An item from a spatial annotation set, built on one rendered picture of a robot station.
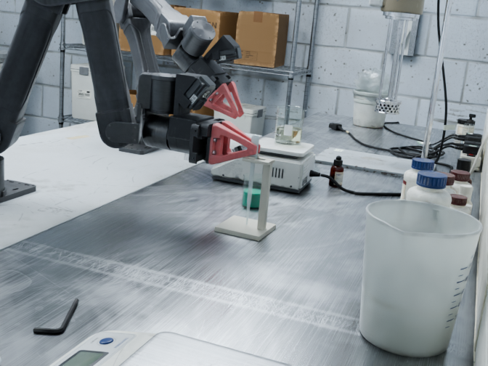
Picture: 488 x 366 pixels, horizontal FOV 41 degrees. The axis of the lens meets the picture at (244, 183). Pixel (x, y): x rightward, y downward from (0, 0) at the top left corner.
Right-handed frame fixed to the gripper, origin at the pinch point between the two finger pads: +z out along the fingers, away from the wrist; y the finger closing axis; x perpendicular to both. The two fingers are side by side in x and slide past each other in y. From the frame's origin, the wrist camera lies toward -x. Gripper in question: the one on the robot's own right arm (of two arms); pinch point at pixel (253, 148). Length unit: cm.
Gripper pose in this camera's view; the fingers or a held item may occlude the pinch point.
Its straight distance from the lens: 107.0
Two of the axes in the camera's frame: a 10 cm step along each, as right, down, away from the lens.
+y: 4.0, -1.9, 9.0
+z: 9.1, 1.8, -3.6
